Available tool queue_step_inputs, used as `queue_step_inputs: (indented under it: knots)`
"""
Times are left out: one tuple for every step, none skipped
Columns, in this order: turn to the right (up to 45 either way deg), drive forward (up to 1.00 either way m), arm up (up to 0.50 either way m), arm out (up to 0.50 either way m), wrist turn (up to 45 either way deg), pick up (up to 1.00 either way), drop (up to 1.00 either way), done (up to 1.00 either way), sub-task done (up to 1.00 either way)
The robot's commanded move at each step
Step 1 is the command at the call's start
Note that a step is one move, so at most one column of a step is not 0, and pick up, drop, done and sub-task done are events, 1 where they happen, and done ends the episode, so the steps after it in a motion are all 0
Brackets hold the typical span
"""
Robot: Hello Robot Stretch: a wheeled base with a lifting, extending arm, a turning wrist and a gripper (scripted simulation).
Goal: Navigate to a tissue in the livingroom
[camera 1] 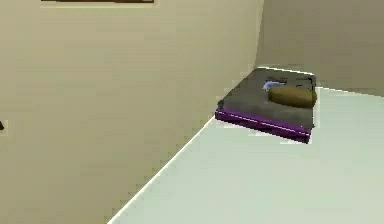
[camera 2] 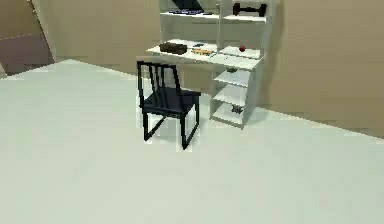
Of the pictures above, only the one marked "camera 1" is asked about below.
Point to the small black wall object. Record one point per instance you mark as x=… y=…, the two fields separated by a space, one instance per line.
x=1 y=126

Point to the brown framed wall picture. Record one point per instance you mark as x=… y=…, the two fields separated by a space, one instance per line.
x=96 y=1

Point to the olive oval object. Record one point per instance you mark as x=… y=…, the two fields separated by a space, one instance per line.
x=292 y=96

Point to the grey and purple flat box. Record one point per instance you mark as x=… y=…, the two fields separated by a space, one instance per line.
x=246 y=103

